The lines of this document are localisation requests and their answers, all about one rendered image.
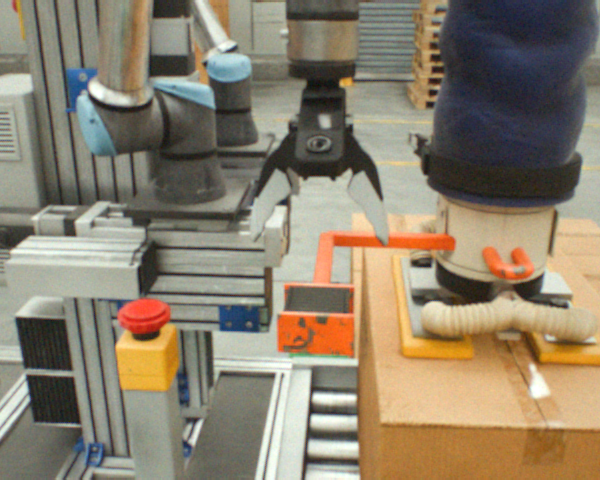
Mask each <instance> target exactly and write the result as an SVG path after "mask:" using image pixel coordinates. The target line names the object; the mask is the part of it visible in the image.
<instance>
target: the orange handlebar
mask: <svg viewBox="0 0 600 480"><path fill-rule="evenodd" d="M455 245H456V240H455V238H454V237H452V236H450V235H448V234H444V235H442V234H430V233H398V232H389V241H388V245H387V246H385V247H384V245H383V244H382V243H381V242H379V241H378V240H377V238H376V237H375V236H374V232H364V231H328V233H321V235H320V240H319V246H318V253H317V260H316V266H315V273H314V279H313V283H331V272H332V261H333V250H334V247H365V248H397V249H427V250H455ZM482 256H483V258H484V260H485V262H486V264H487V267H488V269H489V270H490V272H491V273H492V274H493V275H495V276H497V277H499V278H503V279H507V280H523V279H527V278H529V277H530V276H531V275H532V274H533V272H534V266H533V264H532V262H531V261H530V259H529V257H528V256H527V254H526V253H525V251H524V250H523V248H521V247H517V248H515V249H513V250H512V251H511V254H510V257H511V259H512V261H513V262H514V264H507V263H504V262H503V261H502V259H501V257H500V255H499V253H498V251H497V250H496V249H495V248H494V247H491V246H488V247H485V248H484V249H483V250H482Z"/></svg>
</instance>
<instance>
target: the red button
mask: <svg viewBox="0 0 600 480"><path fill-rule="evenodd" d="M170 319H171V310H170V307H169V306H168V305H166V304H164V303H163V302H162V301H159V300H155V299H146V298H143V300H140V299H137V301H135V300H134V302H131V303H129V304H127V305H126V306H125V307H124V308H123V309H121V310H120V312H119V313H118V321H119V325H120V326H121V327H122V328H123V329H125V330H127V331H129V332H132V337H133V339H134V340H136V341H141V342H147V341H152V340H155V339H157V338H158V337H159V336H160V335H161V328H163V327H164V326H165V325H166V324H167V323H168V322H169V321H170Z"/></svg>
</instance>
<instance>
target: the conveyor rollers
mask: <svg viewBox="0 0 600 480"><path fill-rule="evenodd" d="M356 394H357V392H346V391H323V390H315V391H314V397H313V399H312V404H313V412H314V413H334V414H356V415H357V409H356ZM309 428H311V436H312V437H323V438H343V439H358V431H357V416H344V415H322V414H313V415H312V420H311V423H310V427H309ZM307 455H309V463H310V464H311V465H331V466H351V467H359V453H358V442H345V441H325V440H311V441H310V442H309V449H307ZM305 480H360V475H359V471H339V470H320V469H308V470H307V477H306V479H305Z"/></svg>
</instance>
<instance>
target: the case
mask: <svg viewBox="0 0 600 480"><path fill-rule="evenodd" d="M409 252H410V251H408V249H397V248H365V247H362V268H361V294H360V319H359V344H358V369H357V394H356V409H357V431H358V453H359V475H360V480H600V365H595V364H591V365H574V364H552V363H540V362H539V361H538V359H537V357H536V355H535V353H534V351H533V349H532V347H531V345H530V343H529V341H528V339H527V337H526V334H525V332H521V331H520V330H519V329H518V330H519V332H520V340H499V339H498V338H497V335H496V333H495V332H491V333H487V332H485V333H484V334H481V333H480V332H479V333H478V334H474V333H472V334H471V335H469V336H470V339H471V342H472V346H473V349H474V355H473V358H472V359H471V360H465V359H443V358H421V357H405V356H404V355H403V351H402V343H401V334H400V326H399V318H398V310H397V302H396V293H395V284H394V276H393V268H392V256H393V255H409ZM547 261H548V263H549V264H550V266H551V267H552V268H553V270H554V271H555V272H556V273H559V274H560V276H561V277H562V278H563V280H564V281H565V283H566V284H567V286H568V287H569V288H570V290H571V291H572V293H573V296H572V297H573V299H574V300H575V301H576V303H577V304H578V306H579V307H584V308H586V309H588V310H590V311H591V312H592V313H593V314H594V315H595V317H596V319H597V322H598V329H597V333H598V335H599V336H600V296H599V295H598V294H597V292H596V291H595V290H594V289H593V288H592V287H591V285H590V284H589V283H588V282H587V281H586V279H585V278H584V277H583V276H582V275H581V274H580V272H579V271H578V270H577V269H576V268H575V267H574V265H573V264H572V263H571V262H570V261H569V260H568V258H567V257H566V256H565V255H564V254H563V252H562V251H561V250H560V249H559V248H558V247H557V246H554V253H553V258H550V257H549V255H548V254H547Z"/></svg>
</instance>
